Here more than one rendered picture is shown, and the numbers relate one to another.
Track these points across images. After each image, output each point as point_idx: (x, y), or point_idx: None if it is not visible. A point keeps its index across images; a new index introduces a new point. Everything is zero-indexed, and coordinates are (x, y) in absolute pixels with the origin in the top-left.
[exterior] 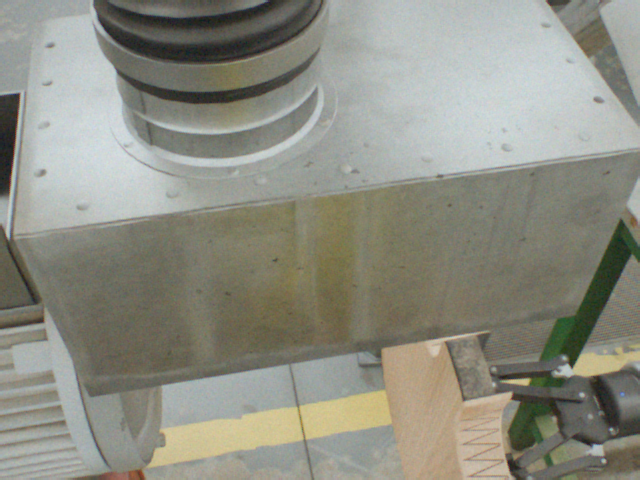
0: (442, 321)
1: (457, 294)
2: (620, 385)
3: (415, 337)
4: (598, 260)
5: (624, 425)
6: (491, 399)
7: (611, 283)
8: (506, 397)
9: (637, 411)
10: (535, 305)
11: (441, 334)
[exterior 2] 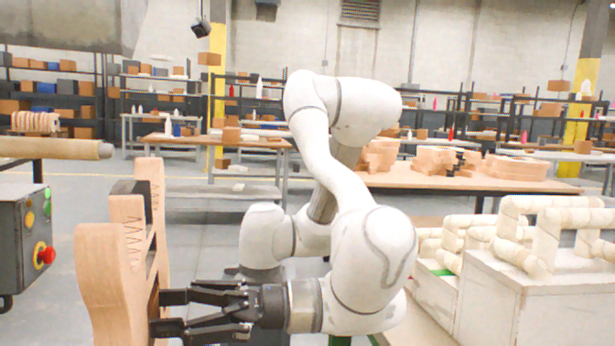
0: (34, 29)
1: (38, 5)
2: (269, 285)
3: (19, 39)
4: (119, 5)
5: (267, 308)
6: (127, 197)
7: (347, 338)
8: (138, 198)
9: (276, 298)
10: (91, 35)
11: (37, 43)
